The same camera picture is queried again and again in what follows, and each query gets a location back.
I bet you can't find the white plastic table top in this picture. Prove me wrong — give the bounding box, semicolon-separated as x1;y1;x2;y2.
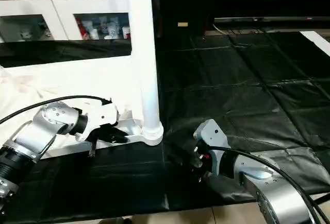
0;54;164;159

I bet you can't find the white plastic table leg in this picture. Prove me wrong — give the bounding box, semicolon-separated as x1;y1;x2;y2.
125;0;164;146

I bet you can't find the black work mat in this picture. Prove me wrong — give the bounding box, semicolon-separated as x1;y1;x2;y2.
0;31;330;219

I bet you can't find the white bottle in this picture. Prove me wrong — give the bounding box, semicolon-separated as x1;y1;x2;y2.
107;21;118;39

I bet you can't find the red bottle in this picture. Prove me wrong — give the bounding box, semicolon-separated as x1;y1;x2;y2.
77;19;87;40

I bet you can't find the white glass door cabinet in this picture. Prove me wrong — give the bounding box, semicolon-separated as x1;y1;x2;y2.
0;0;133;43

